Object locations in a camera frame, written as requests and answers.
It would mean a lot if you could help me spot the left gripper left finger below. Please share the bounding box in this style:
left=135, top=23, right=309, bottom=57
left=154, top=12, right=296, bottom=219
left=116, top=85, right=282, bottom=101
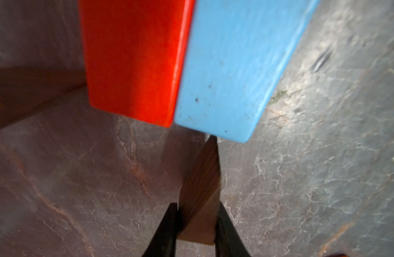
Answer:
left=142, top=203, right=179, bottom=257

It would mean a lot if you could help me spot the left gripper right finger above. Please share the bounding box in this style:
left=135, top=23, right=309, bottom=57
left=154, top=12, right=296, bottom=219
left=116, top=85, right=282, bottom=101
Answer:
left=215, top=202, right=251, bottom=257

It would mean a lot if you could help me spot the dark brown wedge block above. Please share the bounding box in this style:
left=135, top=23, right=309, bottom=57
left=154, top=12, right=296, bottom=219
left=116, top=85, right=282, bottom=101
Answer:
left=177, top=136, right=221, bottom=245

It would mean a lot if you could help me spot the light blue rectangular block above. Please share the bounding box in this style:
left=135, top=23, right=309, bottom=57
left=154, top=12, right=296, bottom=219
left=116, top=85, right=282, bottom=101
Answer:
left=174, top=0, right=318, bottom=142

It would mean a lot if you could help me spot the red rectangular block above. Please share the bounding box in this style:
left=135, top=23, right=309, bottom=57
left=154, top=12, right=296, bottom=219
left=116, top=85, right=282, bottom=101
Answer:
left=79, top=0, right=194, bottom=127

